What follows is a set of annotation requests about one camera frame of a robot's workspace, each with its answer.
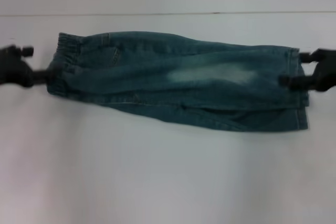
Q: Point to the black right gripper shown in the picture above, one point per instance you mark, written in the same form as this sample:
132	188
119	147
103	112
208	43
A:
326	70

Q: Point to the blue denim shorts with cartoon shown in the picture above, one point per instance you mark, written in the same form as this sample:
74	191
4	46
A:
170	85

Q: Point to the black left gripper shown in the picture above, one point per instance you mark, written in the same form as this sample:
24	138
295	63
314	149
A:
14	68

